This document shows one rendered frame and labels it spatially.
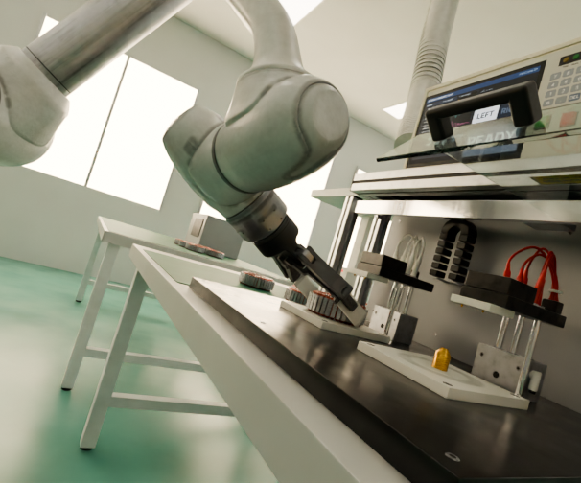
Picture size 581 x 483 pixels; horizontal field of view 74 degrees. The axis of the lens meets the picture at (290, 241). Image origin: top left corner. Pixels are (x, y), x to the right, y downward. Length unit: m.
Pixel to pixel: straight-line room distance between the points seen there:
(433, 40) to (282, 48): 2.01
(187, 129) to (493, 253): 0.61
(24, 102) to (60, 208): 4.24
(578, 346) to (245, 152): 0.57
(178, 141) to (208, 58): 5.01
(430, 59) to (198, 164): 1.96
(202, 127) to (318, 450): 0.41
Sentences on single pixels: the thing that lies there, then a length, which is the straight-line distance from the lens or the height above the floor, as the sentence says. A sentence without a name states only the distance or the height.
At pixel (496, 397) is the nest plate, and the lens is 0.52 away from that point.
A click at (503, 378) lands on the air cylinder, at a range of 0.64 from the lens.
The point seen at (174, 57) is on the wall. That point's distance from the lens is 5.45.
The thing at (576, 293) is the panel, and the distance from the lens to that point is 0.76.
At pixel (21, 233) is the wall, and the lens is 5.11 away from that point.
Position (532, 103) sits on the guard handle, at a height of 1.04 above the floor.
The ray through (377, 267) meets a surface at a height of 0.89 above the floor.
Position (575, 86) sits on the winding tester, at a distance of 0.76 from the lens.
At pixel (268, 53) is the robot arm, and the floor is 1.08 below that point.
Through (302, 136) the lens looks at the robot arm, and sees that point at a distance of 0.40.
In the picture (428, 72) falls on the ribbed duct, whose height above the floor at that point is 2.03.
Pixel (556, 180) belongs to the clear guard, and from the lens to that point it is 0.61.
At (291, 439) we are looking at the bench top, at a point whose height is 0.73.
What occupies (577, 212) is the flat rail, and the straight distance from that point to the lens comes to 0.62.
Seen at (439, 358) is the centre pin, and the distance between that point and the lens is 0.54.
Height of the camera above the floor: 0.86
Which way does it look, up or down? 3 degrees up
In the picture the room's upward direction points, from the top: 17 degrees clockwise
